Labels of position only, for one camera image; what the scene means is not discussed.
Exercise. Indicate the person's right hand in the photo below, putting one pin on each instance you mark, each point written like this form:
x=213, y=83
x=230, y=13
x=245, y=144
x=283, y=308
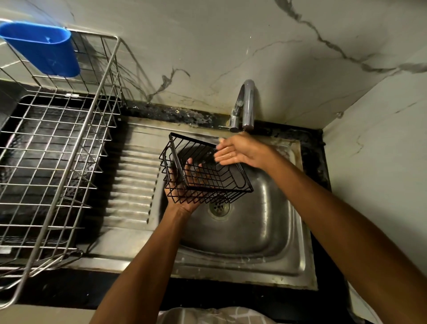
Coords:
x=250, y=152

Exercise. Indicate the person's left hand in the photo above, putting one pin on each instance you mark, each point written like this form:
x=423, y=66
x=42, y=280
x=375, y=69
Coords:
x=183, y=205

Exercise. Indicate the black wire basket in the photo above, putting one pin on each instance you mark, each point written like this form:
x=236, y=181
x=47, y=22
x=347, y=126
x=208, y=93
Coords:
x=178, y=160

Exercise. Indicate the person's left forearm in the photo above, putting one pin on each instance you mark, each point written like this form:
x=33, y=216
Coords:
x=143, y=273

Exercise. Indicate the person's right forearm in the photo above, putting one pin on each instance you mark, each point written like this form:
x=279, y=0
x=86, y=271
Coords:
x=347, y=230

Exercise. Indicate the person's patterned clothing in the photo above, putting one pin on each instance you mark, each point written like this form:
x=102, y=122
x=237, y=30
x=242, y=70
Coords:
x=213, y=316

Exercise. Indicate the round sink drain strainer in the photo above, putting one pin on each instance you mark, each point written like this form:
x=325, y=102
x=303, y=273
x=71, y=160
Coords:
x=219, y=208

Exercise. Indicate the chrome sink faucet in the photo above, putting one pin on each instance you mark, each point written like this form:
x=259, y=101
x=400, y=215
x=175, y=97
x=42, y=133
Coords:
x=248, y=103

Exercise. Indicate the stainless steel sink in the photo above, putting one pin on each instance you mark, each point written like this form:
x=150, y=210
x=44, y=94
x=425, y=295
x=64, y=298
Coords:
x=133, y=187

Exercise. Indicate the dark steel drip tray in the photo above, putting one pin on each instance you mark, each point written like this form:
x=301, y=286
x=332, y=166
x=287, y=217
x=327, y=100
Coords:
x=43, y=157

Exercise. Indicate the blue plastic cutlery holder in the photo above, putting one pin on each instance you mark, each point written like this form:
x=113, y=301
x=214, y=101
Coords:
x=46, y=50

